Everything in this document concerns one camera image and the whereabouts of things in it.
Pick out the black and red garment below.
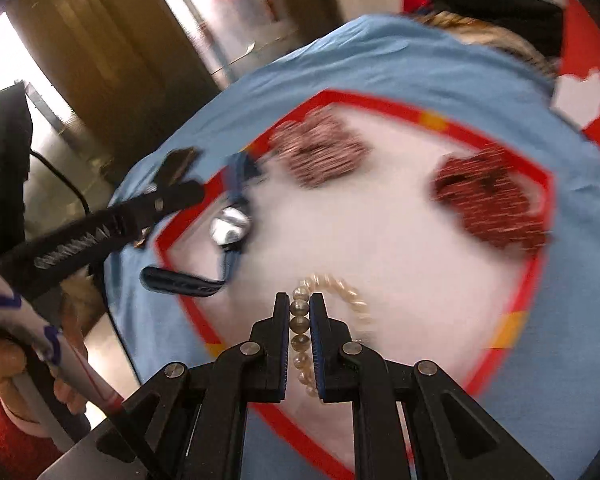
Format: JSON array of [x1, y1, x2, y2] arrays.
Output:
[[399, 0, 567, 60]]

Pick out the blue printed blanket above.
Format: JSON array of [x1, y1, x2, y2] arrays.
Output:
[[102, 14, 600, 480]]

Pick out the person's left forearm red sleeve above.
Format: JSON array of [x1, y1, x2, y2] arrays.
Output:
[[0, 392, 61, 480]]

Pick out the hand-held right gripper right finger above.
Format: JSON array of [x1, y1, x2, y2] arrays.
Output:
[[308, 292, 556, 480]]

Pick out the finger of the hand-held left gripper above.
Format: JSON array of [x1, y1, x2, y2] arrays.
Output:
[[109, 146, 206, 241], [139, 152, 262, 298]]

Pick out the black chair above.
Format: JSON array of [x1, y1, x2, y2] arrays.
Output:
[[0, 81, 35, 261]]

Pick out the white pearl bracelet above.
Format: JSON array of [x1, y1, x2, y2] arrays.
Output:
[[289, 273, 374, 401]]

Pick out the red cloth with white patch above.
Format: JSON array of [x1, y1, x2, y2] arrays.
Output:
[[549, 0, 600, 173]]

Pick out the pink sequined hair bow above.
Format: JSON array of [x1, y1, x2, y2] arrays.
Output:
[[269, 109, 372, 190]]

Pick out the dark red sequined hair bow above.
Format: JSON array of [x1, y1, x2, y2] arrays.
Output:
[[429, 144, 555, 252]]

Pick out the tan fur trim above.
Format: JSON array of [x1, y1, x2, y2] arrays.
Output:
[[414, 10, 558, 81]]

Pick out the black cable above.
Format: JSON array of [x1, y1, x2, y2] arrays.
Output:
[[27, 149, 95, 222]]

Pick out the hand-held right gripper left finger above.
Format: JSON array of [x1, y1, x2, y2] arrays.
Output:
[[95, 292, 289, 480]]

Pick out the brown wooden door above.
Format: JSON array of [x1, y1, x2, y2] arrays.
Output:
[[6, 0, 222, 173]]

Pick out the person's left hand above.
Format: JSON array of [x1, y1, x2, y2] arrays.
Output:
[[0, 332, 91, 423]]

